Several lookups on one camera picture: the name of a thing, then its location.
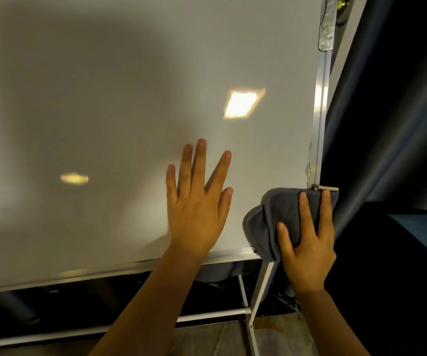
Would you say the person's right hand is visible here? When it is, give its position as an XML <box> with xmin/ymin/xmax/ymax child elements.
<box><xmin>276</xmin><ymin>189</ymin><xmax>337</xmax><ymax>294</ymax></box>

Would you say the person's left hand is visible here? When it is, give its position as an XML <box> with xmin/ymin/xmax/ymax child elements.
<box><xmin>165</xmin><ymin>139</ymin><xmax>234</xmax><ymax>261</ymax></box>

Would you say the grey microfibre cloth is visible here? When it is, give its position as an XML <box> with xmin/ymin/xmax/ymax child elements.
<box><xmin>242</xmin><ymin>187</ymin><xmax>340</xmax><ymax>263</ymax></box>

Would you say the person's right forearm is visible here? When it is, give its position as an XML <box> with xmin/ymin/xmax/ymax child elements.
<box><xmin>294</xmin><ymin>288</ymin><xmax>372</xmax><ymax>356</ymax></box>

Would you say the person's left forearm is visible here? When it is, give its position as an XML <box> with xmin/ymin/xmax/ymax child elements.
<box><xmin>88</xmin><ymin>246</ymin><xmax>209</xmax><ymax>356</ymax></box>

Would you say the white metal whiteboard stand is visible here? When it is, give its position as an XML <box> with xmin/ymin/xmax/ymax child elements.
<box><xmin>0</xmin><ymin>261</ymin><xmax>276</xmax><ymax>356</ymax></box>

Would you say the dark grey curtain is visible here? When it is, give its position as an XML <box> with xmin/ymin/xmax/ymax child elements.
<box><xmin>321</xmin><ymin>0</ymin><xmax>427</xmax><ymax>356</ymax></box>

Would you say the silver metal board clamp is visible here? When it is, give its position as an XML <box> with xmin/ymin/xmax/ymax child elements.
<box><xmin>317</xmin><ymin>0</ymin><xmax>339</xmax><ymax>52</ymax></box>

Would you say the white whiteboard with metal frame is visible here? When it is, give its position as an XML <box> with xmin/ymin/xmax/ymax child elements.
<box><xmin>0</xmin><ymin>0</ymin><xmax>340</xmax><ymax>295</ymax></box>

